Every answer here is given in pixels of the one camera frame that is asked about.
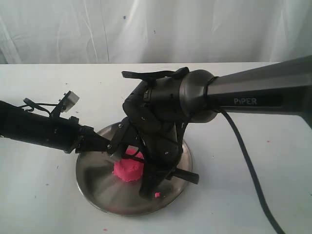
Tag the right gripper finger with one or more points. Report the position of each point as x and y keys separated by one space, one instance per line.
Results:
x=159 y=163
x=117 y=148

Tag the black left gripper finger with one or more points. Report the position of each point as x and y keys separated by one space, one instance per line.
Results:
x=91 y=148
x=90 y=137

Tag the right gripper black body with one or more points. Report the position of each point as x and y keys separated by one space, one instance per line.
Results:
x=155 y=110

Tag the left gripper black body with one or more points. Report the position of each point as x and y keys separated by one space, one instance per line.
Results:
x=57 y=133

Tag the pink dough lump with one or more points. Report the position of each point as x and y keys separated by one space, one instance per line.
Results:
x=128 y=170

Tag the black knife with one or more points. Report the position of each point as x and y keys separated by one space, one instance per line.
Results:
x=177 y=172

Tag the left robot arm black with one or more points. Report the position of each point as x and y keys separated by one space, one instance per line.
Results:
x=12 y=122

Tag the round stainless steel plate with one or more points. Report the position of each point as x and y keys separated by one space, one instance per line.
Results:
x=110 y=194

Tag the white backdrop curtain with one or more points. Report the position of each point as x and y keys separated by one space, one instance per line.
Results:
x=154 y=31

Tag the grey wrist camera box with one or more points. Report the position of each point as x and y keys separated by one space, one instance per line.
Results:
x=68 y=101

